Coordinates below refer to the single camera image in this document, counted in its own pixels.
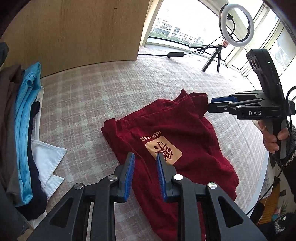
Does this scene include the dark red shirt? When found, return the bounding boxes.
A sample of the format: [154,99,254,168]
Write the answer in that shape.
[101,91,239,240]

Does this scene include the black sleeved right forearm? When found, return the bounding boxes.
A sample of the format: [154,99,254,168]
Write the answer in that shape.
[269,125,295,183]

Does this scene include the person's right hand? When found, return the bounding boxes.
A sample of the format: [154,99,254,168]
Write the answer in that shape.
[257,120,289,154]

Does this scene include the black mini tripod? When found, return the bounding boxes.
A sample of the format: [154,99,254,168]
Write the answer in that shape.
[202,40,228,72]

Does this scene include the pink plaid table cloth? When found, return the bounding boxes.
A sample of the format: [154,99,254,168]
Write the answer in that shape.
[39,54,266,240]

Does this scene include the blue folded garment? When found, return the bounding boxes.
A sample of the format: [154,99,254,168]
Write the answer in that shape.
[15,62,41,207]

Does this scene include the black folded garments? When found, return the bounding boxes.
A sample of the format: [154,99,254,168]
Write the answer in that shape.
[1,64,24,204]

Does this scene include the large wooden board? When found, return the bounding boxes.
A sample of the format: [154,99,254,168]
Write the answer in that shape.
[1,1,149,76]

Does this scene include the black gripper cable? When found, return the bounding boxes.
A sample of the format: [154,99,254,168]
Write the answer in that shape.
[245,85,296,216]

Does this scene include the ring light cable with remote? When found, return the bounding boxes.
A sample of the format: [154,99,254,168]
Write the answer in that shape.
[137,34,224,58]

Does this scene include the white ring light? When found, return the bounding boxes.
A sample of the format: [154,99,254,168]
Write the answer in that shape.
[219,3,255,47]

